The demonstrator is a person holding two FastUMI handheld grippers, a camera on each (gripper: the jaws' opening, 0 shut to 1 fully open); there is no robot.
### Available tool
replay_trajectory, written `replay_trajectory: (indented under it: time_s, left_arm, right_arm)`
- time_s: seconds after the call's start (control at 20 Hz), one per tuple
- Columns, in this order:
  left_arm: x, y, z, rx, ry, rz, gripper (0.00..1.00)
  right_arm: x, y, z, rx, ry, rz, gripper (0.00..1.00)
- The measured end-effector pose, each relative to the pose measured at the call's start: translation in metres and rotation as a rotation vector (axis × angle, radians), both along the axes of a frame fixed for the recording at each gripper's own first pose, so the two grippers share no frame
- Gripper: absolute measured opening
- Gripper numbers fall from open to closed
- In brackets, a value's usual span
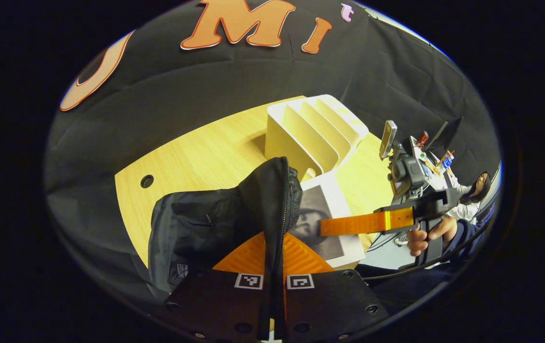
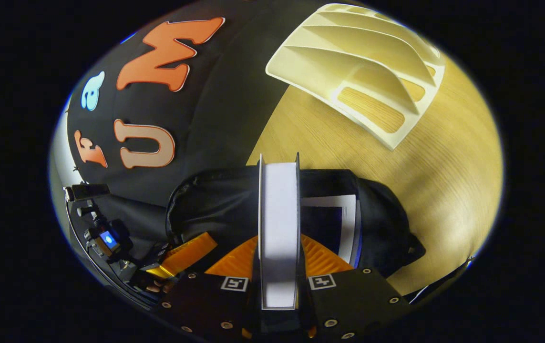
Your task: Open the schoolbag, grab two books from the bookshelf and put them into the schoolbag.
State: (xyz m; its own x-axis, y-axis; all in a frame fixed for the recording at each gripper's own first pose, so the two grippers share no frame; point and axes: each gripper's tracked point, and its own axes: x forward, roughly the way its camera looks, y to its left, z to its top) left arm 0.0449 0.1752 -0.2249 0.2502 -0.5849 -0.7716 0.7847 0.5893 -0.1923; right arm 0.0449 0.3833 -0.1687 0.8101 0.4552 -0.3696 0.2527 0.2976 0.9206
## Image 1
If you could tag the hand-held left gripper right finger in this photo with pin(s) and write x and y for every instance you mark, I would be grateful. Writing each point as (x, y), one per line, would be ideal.
(329, 305)

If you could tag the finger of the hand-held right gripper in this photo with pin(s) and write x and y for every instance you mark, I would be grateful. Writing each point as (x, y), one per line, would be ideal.
(358, 223)

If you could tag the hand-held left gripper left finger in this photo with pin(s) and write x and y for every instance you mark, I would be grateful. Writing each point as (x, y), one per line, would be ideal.
(220, 305)

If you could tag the grey portrait cover book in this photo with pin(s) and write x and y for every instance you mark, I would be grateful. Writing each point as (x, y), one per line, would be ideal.
(334, 200)

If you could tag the white bookshelf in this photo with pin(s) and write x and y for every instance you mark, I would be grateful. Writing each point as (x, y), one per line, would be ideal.
(286, 143)

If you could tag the cluttered white desk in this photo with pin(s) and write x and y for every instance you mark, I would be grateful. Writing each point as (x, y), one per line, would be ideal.
(444, 164)

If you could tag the dark monitor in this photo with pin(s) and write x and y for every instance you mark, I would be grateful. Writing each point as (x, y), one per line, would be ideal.
(444, 136)

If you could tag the black schoolbag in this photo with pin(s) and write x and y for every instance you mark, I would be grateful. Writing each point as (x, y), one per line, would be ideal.
(196, 224)

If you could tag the black backdrop cloth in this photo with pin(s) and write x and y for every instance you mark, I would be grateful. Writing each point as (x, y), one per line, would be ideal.
(205, 81)

